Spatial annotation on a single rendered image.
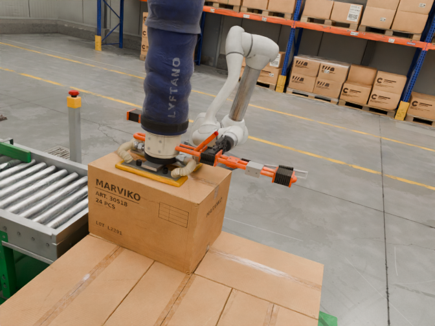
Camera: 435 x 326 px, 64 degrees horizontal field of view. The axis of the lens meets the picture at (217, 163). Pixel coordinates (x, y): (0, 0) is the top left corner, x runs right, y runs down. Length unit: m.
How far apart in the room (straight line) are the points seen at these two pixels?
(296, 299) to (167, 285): 0.60
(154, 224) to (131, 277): 0.26
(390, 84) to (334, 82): 1.14
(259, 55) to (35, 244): 1.58
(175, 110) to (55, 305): 0.93
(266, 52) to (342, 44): 7.70
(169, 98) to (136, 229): 0.66
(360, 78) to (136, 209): 7.78
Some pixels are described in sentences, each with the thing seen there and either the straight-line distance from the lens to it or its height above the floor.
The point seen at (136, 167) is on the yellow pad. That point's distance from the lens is 1.69.
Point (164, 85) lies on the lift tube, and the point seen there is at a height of 1.38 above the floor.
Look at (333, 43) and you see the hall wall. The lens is 9.80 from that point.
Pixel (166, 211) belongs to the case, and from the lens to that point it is 1.61.
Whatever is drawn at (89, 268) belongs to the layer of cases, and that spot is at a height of 0.54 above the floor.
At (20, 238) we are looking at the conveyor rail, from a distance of 2.09.
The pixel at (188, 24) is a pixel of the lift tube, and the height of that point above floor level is 1.63.
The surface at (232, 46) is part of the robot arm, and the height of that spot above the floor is 1.52.
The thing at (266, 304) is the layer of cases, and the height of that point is 0.54.
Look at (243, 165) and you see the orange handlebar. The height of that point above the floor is 1.08.
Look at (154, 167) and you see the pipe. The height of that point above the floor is 1.00.
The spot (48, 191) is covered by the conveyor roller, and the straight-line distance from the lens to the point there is 2.38.
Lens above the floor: 1.73
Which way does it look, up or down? 24 degrees down
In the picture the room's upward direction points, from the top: 9 degrees clockwise
